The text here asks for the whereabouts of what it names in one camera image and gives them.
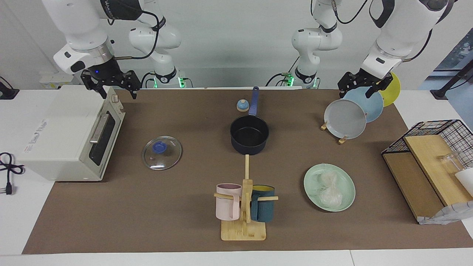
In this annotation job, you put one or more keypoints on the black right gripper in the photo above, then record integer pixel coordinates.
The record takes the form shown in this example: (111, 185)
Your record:
(107, 72)

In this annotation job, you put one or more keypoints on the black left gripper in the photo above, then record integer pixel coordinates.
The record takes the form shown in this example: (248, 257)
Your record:
(371, 77)

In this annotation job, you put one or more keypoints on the glass lid blue knob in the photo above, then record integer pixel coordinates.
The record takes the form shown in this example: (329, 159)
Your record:
(170, 155)

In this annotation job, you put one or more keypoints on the white vermicelli bundle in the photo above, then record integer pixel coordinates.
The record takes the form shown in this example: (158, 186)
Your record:
(330, 197)

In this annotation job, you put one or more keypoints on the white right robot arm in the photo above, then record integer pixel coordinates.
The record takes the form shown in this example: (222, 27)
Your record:
(85, 22)

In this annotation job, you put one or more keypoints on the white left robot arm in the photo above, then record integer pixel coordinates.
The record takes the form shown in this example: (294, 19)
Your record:
(399, 29)

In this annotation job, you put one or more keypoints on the light blue plate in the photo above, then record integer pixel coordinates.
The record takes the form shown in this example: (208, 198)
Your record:
(371, 107)

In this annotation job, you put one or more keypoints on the yellow plate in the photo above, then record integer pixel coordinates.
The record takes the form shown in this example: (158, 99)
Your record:
(393, 92)

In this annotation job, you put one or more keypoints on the grey plate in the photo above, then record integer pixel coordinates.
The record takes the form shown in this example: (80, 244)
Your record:
(343, 120)

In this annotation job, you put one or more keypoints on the wooden plate rack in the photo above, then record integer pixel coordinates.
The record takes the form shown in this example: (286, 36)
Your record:
(342, 140)

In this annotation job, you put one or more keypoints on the light green plate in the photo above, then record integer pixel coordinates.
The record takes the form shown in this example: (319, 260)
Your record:
(345, 184)

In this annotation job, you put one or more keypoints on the white power strip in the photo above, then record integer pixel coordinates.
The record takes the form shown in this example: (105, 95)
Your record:
(51, 79)

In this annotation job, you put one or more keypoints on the white toaster oven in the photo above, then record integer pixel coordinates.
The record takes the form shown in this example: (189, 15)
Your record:
(59, 129)

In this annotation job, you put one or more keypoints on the black metal stand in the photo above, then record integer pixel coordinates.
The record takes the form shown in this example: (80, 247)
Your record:
(439, 93)

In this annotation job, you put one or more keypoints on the black clamp stand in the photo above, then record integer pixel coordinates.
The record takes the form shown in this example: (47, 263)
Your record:
(7, 93)

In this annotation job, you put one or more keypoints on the light wooden board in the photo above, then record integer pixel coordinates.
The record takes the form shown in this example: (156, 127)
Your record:
(432, 166)

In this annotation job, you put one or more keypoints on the clear glass cup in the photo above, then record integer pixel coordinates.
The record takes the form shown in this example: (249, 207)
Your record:
(452, 160)

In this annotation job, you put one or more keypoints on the small blue shaker jar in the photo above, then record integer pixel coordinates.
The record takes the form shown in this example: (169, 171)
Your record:
(242, 106)

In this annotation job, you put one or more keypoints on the brown table mat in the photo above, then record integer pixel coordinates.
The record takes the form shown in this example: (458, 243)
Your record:
(147, 207)

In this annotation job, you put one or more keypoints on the white cup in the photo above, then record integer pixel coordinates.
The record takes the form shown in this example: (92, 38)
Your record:
(466, 177)

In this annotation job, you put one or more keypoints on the silver grey bag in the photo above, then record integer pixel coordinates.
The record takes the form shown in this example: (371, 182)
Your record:
(447, 214)

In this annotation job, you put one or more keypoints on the dark teal mug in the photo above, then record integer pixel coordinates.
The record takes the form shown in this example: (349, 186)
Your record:
(264, 210)

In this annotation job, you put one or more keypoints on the pink mug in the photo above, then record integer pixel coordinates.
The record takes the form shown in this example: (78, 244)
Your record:
(225, 207)

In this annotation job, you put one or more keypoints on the wooden mug tree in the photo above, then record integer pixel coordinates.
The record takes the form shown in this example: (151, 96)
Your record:
(244, 232)

